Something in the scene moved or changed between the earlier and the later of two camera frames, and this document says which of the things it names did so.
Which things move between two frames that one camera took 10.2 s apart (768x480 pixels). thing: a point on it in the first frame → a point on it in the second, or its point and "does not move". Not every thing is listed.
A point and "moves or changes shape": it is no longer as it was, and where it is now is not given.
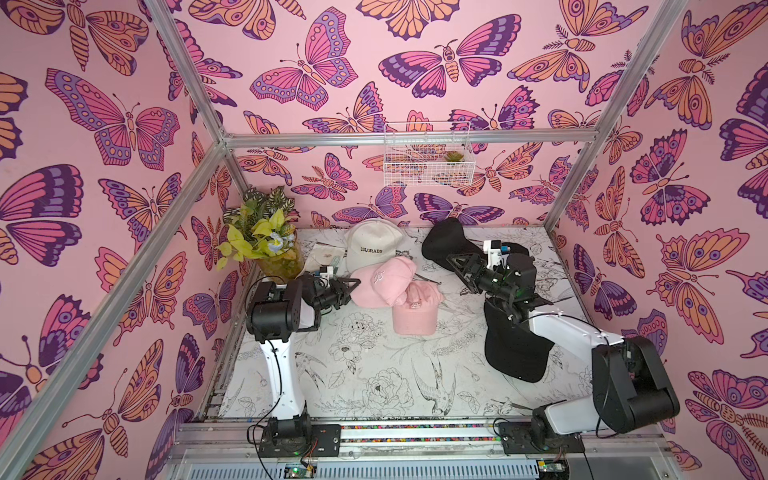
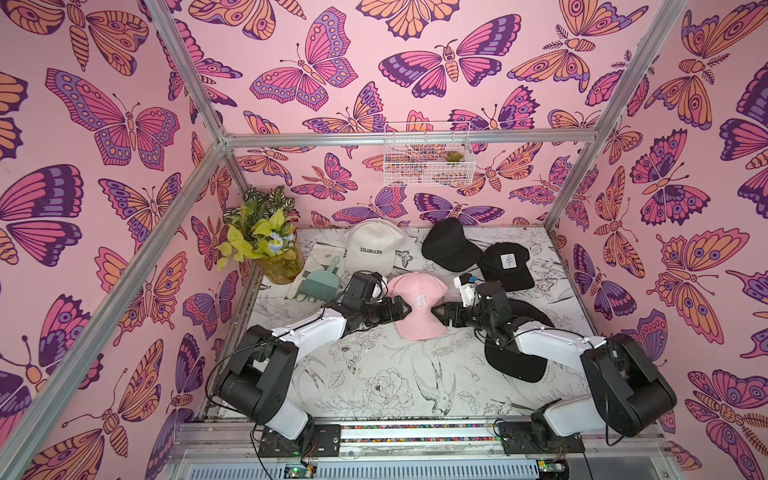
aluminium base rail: x=231 y=452 does not move
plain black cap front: x=512 y=349 does not move
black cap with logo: x=446 y=238 does not move
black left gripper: x=340 y=294 → x=398 y=315
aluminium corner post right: x=664 y=22 does not move
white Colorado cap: x=371 y=242 does not move
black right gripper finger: x=467 y=264 → x=450 y=311
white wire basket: x=431 y=164 does not move
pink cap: x=381 y=285 moves or changes shape
